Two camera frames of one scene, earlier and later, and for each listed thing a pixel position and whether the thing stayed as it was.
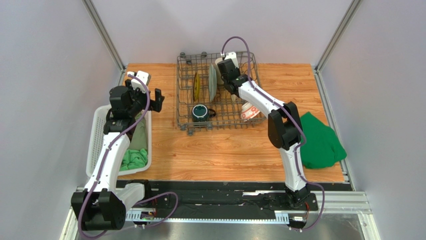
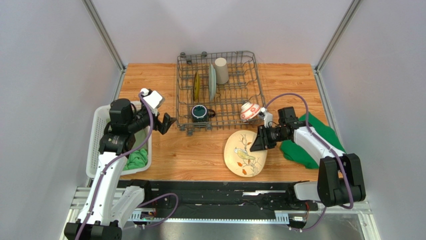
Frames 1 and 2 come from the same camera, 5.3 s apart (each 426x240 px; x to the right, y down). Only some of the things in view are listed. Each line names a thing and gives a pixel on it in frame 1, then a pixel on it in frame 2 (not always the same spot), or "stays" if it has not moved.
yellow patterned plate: x=196 y=86 stays
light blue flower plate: x=213 y=82 stays
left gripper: x=156 y=105 → x=163 y=126
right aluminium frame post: x=335 y=42 stays
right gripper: x=226 y=67 → x=264 y=137
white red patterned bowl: x=248 y=111 stays
